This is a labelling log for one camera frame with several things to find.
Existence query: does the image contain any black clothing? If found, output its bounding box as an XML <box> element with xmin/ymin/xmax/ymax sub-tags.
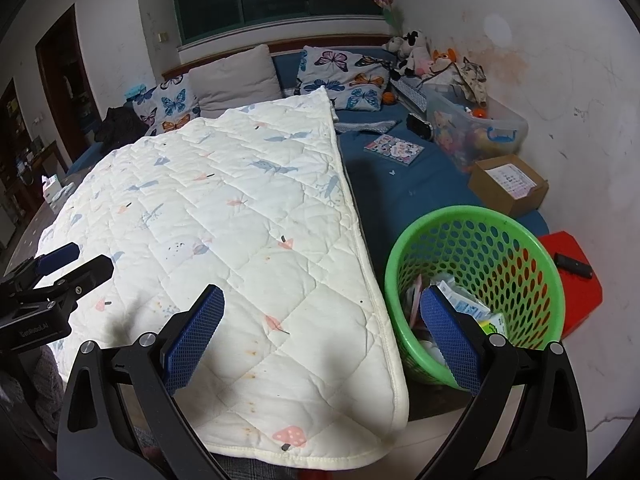
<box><xmin>94</xmin><ymin>106</ymin><xmax>148</xmax><ymax>146</ymax></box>

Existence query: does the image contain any orange fox plush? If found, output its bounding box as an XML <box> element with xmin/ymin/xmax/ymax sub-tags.
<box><xmin>431</xmin><ymin>49</ymin><xmax>458</xmax><ymax>73</ymax></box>

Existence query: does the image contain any red stool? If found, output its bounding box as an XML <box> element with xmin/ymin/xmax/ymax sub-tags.
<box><xmin>537</xmin><ymin>231</ymin><xmax>603</xmax><ymax>341</ymax></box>

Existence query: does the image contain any black remote control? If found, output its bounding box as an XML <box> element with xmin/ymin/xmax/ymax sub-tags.
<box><xmin>552</xmin><ymin>253</ymin><xmax>594</xmax><ymax>279</ymax></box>

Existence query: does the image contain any black pouch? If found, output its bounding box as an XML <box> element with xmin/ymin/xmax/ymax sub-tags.
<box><xmin>406</xmin><ymin>114</ymin><xmax>435</xmax><ymax>141</ymax></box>

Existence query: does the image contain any grey star tablecloth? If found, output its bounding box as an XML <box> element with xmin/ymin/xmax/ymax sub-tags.
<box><xmin>7</xmin><ymin>175</ymin><xmax>96</xmax><ymax>281</ymax></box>

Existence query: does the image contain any cardboard box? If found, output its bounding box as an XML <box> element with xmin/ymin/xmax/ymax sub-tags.
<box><xmin>467</xmin><ymin>154</ymin><xmax>549</xmax><ymax>218</ymax></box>

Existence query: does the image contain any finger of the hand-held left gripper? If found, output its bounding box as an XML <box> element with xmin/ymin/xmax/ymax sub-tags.
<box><xmin>50</xmin><ymin>254</ymin><xmax>115</xmax><ymax>306</ymax></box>
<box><xmin>30</xmin><ymin>241</ymin><xmax>82</xmax><ymax>277</ymax></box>

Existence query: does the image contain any printed white cloth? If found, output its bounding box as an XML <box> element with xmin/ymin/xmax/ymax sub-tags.
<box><xmin>457</xmin><ymin>57</ymin><xmax>488</xmax><ymax>101</ymax></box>

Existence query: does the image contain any black and white cow plush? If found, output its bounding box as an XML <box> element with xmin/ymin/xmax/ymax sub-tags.
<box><xmin>387</xmin><ymin>31</ymin><xmax>433</xmax><ymax>73</ymax></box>

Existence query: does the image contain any dark window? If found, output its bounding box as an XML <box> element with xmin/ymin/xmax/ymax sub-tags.
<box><xmin>172</xmin><ymin>0</ymin><xmax>383</xmax><ymax>46</ymax></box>

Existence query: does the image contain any brown wooden desk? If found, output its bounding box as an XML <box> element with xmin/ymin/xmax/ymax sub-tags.
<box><xmin>15</xmin><ymin>140</ymin><xmax>68</xmax><ymax>181</ymax></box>

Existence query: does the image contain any clear storage box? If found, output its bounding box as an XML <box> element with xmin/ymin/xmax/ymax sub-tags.
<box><xmin>424</xmin><ymin>85</ymin><xmax>530</xmax><ymax>173</ymax></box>

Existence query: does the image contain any grey pillow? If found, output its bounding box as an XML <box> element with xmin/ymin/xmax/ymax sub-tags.
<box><xmin>187</xmin><ymin>44</ymin><xmax>283</xmax><ymax>120</ymax></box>

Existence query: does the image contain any blue patterned box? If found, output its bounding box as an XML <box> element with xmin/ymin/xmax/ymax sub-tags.
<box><xmin>392</xmin><ymin>77</ymin><xmax>428</xmax><ymax>111</ymax></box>

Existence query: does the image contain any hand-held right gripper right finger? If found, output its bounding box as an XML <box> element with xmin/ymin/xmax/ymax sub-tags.
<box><xmin>415</xmin><ymin>286</ymin><xmax>588</xmax><ymax>480</ymax></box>

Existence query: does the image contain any person's left forearm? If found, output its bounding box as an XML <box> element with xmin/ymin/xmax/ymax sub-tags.
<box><xmin>0</xmin><ymin>342</ymin><xmax>68</xmax><ymax>441</ymax></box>

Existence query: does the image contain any green plastic basket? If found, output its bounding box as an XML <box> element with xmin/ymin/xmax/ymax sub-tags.
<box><xmin>384</xmin><ymin>205</ymin><xmax>566</xmax><ymax>390</ymax></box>

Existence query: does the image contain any dark wooden door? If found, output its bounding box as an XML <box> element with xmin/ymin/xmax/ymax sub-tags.
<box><xmin>36</xmin><ymin>4</ymin><xmax>96</xmax><ymax>146</ymax></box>

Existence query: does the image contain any colourful sticker book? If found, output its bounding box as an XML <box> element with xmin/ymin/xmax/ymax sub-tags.
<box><xmin>364</xmin><ymin>132</ymin><xmax>426</xmax><ymax>166</ymax></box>

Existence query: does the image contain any blue sofa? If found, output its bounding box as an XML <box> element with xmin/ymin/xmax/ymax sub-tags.
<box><xmin>65</xmin><ymin>34</ymin><xmax>551</xmax><ymax>406</ymax></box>

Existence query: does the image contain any paper flower decoration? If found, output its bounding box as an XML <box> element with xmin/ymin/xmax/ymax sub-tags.
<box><xmin>369</xmin><ymin>0</ymin><xmax>406</xmax><ymax>31</ymax></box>

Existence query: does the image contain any dark wooden cabinet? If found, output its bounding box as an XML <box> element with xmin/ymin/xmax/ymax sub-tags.
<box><xmin>0</xmin><ymin>77</ymin><xmax>38</xmax><ymax>241</ymax></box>

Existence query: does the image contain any butterfly print pillow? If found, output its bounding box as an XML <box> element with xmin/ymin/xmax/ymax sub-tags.
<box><xmin>345</xmin><ymin>55</ymin><xmax>401</xmax><ymax>111</ymax></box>
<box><xmin>132</xmin><ymin>74</ymin><xmax>201</xmax><ymax>136</ymax></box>
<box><xmin>297</xmin><ymin>45</ymin><xmax>363</xmax><ymax>97</ymax></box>

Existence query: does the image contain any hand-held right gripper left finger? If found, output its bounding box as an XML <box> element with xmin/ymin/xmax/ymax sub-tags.
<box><xmin>56</xmin><ymin>284</ymin><xmax>226</xmax><ymax>480</ymax></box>

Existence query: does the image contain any white printed quilt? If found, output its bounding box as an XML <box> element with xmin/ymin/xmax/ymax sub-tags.
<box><xmin>37</xmin><ymin>86</ymin><xmax>410</xmax><ymax>473</ymax></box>

